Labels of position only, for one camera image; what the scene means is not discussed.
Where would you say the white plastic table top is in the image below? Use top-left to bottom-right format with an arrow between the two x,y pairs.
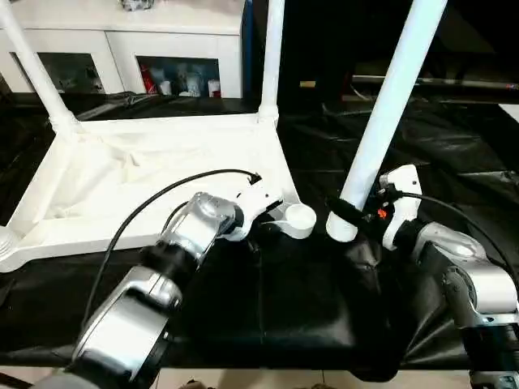
0,113 -> 319,274

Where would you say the black mat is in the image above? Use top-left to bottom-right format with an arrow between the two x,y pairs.
0,91 -> 519,384

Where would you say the silver metal bar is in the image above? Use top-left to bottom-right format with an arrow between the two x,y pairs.
351,75 -> 519,91

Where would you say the white flat board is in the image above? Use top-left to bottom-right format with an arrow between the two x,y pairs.
498,103 -> 519,123

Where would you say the black case with yellow label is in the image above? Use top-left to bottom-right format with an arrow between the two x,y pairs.
241,0 -> 356,109

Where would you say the red fire extinguisher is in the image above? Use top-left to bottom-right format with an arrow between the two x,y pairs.
140,64 -> 157,95

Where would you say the white cabinet with windows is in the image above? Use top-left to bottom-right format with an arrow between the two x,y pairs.
0,0 -> 245,99

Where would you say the small silver grey object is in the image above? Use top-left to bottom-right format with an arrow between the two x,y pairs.
118,0 -> 158,12

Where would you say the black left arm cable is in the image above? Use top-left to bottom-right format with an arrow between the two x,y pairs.
79,168 -> 264,330

